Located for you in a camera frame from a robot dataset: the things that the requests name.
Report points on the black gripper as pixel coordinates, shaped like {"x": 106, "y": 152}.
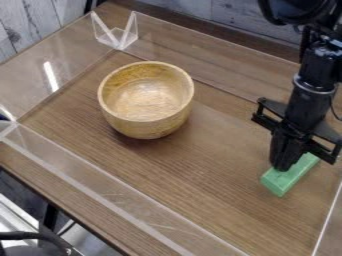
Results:
{"x": 297, "y": 124}

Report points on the green rectangular block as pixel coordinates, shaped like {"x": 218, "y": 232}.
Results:
{"x": 279, "y": 182}

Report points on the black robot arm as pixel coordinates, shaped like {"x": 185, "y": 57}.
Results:
{"x": 320, "y": 17}

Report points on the brown wooden bowl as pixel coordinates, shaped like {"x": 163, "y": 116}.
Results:
{"x": 145, "y": 98}

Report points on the black table leg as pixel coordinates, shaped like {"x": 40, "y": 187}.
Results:
{"x": 48, "y": 223}

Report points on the clear acrylic tray wall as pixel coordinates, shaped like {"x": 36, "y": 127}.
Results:
{"x": 179, "y": 196}

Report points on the clear acrylic corner bracket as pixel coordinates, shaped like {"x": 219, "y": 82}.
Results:
{"x": 115, "y": 38}

